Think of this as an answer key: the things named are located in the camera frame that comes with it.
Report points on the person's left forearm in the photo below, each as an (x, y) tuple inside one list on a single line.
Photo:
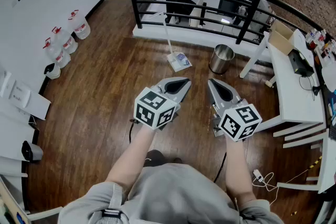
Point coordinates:
[(131, 154)]

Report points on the steel trash bin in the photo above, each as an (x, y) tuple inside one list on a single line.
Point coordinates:
[(219, 64)]

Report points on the open cardboard box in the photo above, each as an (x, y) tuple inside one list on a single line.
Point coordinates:
[(279, 39)]

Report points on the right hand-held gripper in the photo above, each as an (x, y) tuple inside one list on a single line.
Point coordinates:
[(240, 123)]

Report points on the person's gray shirt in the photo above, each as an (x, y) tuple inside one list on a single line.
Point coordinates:
[(170, 196)]

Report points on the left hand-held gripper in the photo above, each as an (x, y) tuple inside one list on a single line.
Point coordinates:
[(153, 112)]

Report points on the black barcode scanner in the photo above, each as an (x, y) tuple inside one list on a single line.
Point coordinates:
[(316, 90)]

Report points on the white power adapter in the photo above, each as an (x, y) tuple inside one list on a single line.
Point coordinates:
[(258, 175)]

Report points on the person's right forearm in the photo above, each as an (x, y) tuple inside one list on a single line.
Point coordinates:
[(237, 170)]

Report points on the dark electronic box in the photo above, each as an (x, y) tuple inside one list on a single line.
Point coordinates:
[(299, 63)]

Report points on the white side table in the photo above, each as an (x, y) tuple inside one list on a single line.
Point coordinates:
[(325, 165)]

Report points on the person's right black shoe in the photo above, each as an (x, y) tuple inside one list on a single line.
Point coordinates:
[(178, 160)]

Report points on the teal packet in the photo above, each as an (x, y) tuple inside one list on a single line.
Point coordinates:
[(186, 62)]

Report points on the beige power adapter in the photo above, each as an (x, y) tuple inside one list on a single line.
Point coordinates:
[(268, 83)]

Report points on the person's black shoe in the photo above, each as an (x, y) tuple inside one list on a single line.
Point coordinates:
[(178, 160), (155, 158)]

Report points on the white desk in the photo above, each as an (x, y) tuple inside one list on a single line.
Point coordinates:
[(288, 97)]

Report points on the person's left black shoe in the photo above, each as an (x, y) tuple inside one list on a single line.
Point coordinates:
[(155, 158)]

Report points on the dark blue paper scrap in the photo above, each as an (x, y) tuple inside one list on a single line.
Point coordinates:
[(181, 56)]

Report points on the cluster of small bottles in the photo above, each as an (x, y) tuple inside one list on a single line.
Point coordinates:
[(321, 39)]

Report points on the gray and black device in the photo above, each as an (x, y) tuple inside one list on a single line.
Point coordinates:
[(31, 151)]

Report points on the small white waste bin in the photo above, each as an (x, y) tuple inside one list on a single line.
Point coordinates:
[(52, 72)]

